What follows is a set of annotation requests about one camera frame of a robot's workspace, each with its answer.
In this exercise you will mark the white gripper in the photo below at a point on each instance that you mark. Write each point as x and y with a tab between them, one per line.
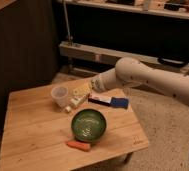
84	89

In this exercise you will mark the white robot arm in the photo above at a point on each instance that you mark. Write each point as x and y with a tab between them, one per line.
132	72

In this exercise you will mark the clear plastic cup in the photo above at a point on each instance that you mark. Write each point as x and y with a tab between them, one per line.
60	95

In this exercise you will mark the green bowl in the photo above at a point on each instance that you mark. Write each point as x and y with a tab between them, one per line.
88	125

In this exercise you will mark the orange carrot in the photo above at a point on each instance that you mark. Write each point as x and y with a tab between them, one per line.
79	145

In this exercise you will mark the vertical metal pole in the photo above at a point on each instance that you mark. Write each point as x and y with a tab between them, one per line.
69	37

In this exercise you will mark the upper shelf with clutter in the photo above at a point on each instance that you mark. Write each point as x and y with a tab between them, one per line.
142	8

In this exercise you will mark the metal shelf rail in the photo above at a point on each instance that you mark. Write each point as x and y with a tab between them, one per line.
110	57

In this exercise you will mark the black handle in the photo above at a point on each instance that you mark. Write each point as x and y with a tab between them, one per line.
172	64

